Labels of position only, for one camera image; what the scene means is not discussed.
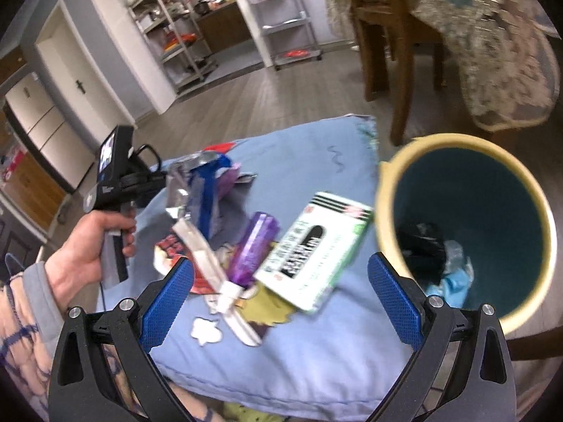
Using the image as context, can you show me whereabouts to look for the pink packets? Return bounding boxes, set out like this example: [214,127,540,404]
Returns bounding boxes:
[0,147,27,181]

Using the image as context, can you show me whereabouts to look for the blue snack packet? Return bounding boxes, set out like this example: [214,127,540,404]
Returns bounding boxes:
[189,154,232,236]

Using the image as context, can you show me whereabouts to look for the brown wooden chair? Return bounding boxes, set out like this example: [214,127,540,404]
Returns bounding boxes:
[339,0,445,146]

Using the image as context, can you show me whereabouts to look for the person's left leg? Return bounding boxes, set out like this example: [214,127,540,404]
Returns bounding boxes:
[101,343,229,422]

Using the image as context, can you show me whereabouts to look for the wooden kitchen counter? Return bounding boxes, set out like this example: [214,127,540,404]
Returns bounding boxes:
[196,0,256,53]

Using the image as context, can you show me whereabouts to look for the green and white box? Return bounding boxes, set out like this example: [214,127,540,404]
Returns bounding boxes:
[254,191,374,315]

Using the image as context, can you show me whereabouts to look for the person's left hand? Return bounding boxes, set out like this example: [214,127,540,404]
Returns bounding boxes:
[44,215,138,313]

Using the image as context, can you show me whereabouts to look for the red and white wrapper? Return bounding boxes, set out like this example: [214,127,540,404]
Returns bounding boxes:
[154,233,221,295]

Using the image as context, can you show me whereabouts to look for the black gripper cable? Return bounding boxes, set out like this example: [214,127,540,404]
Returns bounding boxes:
[136,144,163,172]

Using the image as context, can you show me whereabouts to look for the purple wrapper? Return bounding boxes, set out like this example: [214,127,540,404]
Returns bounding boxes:
[215,162,256,198]

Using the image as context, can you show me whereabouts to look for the yellow rimmed teal trash bin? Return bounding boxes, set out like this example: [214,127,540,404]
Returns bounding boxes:
[374,134,558,337]

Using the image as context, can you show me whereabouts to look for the metal shelf rack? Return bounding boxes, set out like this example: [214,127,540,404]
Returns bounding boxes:
[125,0,219,94]

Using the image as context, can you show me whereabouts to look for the grey plastic shelf rack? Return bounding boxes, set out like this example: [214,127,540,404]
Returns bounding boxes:
[235,0,324,71]

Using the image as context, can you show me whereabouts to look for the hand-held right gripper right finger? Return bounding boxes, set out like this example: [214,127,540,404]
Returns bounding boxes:
[366,252,516,422]

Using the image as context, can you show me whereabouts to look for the light blue cartoon cushion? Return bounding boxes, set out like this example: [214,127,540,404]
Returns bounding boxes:
[99,114,423,411]

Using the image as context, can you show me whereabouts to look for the wooden cabinet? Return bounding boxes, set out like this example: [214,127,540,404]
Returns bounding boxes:
[0,48,71,229]

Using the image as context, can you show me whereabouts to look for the black plastic bag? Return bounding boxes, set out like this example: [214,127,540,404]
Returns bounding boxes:
[398,222,447,284]

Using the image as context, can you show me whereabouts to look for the white door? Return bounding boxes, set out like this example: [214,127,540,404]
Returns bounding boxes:
[35,0,138,129]

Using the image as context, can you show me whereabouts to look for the long white wrapper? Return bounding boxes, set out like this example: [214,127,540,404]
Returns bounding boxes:
[173,220,263,346]

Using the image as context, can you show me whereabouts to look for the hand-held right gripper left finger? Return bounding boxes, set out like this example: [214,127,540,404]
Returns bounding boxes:
[48,256,196,422]

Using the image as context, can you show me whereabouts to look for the silver foil packet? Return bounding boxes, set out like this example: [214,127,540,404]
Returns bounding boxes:
[165,152,221,223]

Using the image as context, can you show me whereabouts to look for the white refrigerator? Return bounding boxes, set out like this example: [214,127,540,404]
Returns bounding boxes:
[2,72,95,194]

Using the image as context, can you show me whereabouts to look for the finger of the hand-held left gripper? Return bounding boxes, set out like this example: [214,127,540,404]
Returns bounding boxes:
[129,185,168,209]
[132,171,173,187]

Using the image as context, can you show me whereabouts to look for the green plush toy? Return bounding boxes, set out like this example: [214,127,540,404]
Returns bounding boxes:
[222,402,291,422]

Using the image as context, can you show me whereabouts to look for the lace covered table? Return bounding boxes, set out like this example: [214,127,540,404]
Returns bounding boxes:
[323,0,556,132]

